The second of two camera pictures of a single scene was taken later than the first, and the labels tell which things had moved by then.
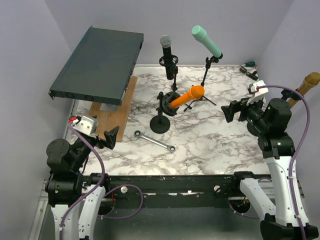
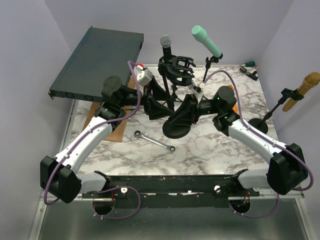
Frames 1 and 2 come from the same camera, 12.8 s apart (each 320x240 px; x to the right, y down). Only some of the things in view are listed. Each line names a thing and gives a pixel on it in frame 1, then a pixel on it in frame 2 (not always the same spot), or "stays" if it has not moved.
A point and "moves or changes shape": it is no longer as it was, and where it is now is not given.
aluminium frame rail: [43, 204] stays
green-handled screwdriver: [249, 64] stays
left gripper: [100, 142] to [146, 100]
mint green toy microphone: [200, 34] stays
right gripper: [241, 110] to [195, 108]
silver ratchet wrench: [171, 148] stays
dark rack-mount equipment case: [99, 68] stays
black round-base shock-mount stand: [160, 124] moves or changes shape
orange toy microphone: [196, 92] to [234, 107]
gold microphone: [312, 79] stays
